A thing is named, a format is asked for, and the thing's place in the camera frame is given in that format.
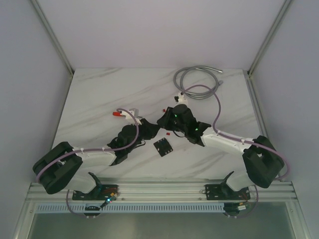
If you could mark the red handled screwdriver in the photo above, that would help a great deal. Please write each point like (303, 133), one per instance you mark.
(118, 114)

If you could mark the slotted grey cable duct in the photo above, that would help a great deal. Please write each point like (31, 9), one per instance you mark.
(47, 208)

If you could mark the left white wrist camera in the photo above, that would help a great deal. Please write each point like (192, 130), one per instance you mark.
(130, 118)

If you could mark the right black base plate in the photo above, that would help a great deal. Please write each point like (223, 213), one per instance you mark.
(218, 192)

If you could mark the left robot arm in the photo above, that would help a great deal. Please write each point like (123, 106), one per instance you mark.
(66, 167)

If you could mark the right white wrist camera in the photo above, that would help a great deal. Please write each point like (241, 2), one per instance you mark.
(180, 99)

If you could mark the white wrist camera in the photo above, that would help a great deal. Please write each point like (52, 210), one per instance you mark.
(180, 99)
(130, 118)

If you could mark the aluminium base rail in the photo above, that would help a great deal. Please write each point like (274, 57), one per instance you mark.
(179, 190)

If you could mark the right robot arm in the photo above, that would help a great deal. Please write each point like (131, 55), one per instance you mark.
(262, 164)

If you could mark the black fuse box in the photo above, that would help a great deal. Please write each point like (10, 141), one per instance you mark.
(163, 147)

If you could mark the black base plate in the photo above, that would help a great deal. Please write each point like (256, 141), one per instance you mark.
(218, 192)
(99, 193)

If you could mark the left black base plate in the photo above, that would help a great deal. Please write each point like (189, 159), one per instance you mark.
(99, 193)

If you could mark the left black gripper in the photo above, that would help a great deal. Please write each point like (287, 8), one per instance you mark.
(146, 129)

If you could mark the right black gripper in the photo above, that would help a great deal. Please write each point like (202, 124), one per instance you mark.
(164, 121)

